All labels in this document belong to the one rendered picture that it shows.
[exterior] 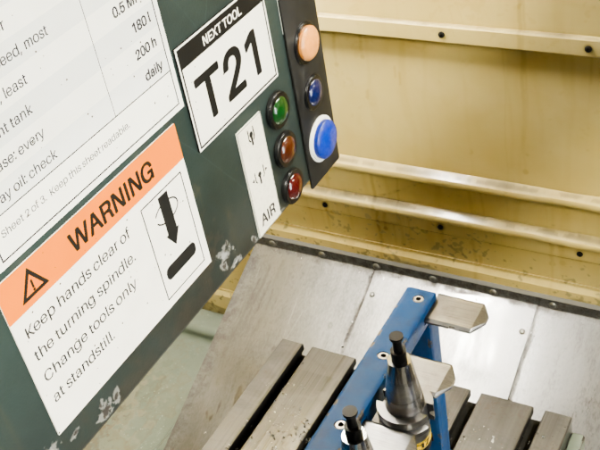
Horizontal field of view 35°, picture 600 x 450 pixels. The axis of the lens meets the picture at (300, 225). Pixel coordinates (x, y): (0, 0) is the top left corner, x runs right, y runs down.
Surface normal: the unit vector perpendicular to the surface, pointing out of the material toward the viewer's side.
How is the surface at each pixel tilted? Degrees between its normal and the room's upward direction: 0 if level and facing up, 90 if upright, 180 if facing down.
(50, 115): 90
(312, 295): 24
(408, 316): 0
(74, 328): 90
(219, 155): 90
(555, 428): 0
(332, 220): 90
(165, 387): 0
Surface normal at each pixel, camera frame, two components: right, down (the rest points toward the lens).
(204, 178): 0.87, 0.18
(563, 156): -0.48, 0.59
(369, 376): -0.15, -0.79
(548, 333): -0.33, -0.48
